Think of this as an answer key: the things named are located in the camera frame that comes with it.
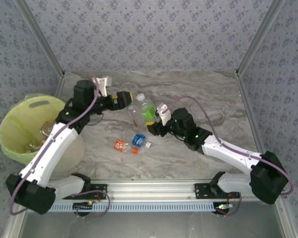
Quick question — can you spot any green label plastic bottle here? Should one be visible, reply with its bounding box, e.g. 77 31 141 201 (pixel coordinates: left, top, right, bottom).
135 93 162 124

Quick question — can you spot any white waste bin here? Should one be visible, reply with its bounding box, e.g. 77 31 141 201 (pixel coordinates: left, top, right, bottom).
0 93 86 179

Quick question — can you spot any clear bottle with red print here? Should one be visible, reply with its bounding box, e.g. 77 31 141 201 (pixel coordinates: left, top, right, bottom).
127 104 146 127

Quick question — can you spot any blue label plastic bottle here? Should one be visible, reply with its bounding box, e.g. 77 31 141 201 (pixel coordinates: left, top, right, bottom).
132 133 152 149

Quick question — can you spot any orange cap small plastic bottle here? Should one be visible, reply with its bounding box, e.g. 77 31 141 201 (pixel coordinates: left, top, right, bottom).
113 139 139 155

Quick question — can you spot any clear plastic bottle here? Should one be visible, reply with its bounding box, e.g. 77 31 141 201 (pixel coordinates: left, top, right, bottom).
40 120 55 136
24 138 47 153

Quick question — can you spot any grey metal panel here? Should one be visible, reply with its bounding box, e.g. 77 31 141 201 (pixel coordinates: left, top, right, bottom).
17 212 285 238

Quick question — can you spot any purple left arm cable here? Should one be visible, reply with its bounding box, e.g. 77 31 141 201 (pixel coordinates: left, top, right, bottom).
9 73 100 216

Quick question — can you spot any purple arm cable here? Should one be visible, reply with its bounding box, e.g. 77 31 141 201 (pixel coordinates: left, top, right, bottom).
9 73 100 216
162 96 295 197

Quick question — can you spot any aluminium table side rail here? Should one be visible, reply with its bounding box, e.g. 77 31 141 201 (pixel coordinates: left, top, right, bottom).
234 70 298 238
54 73 67 100

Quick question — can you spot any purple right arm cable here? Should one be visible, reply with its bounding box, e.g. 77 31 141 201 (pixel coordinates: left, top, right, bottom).
162 96 295 197

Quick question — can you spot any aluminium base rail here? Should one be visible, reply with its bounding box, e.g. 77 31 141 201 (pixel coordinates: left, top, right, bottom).
89 178 214 202

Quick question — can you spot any aluminium frame post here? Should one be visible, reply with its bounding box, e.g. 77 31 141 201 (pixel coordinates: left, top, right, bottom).
235 0 287 75
14 0 66 76

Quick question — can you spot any white slotted cable duct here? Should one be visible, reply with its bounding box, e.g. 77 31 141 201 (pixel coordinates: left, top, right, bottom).
49 201 230 213

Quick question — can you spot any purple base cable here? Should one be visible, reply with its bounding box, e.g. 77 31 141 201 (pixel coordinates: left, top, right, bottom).
74 192 111 219
215 193 242 217

